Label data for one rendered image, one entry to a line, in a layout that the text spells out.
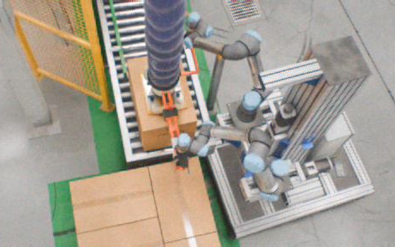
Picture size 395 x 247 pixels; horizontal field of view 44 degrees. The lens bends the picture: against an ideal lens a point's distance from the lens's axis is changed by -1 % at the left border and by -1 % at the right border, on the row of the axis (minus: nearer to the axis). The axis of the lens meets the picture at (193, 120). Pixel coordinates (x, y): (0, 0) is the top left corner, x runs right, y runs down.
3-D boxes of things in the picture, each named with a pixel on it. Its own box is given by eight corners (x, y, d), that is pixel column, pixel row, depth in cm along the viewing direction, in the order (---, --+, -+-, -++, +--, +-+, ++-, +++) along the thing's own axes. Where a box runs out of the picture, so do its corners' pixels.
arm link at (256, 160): (285, 184, 311) (268, 141, 269) (278, 206, 305) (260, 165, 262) (267, 180, 317) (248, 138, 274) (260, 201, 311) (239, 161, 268)
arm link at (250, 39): (251, 100, 341) (231, 39, 303) (264, 87, 346) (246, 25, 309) (264, 105, 333) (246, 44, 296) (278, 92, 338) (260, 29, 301)
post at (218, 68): (205, 105, 462) (216, 47, 371) (212, 104, 463) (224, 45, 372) (206, 111, 459) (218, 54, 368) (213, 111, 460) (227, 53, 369)
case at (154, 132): (129, 85, 403) (127, 59, 367) (176, 76, 410) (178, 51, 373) (143, 152, 380) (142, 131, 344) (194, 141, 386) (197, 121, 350)
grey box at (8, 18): (6, 11, 316) (-8, -20, 289) (14, 10, 317) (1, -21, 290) (8, 37, 308) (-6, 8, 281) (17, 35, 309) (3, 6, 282)
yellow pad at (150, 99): (139, 74, 363) (139, 70, 358) (152, 72, 364) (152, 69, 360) (147, 115, 349) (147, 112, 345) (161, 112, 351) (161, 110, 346)
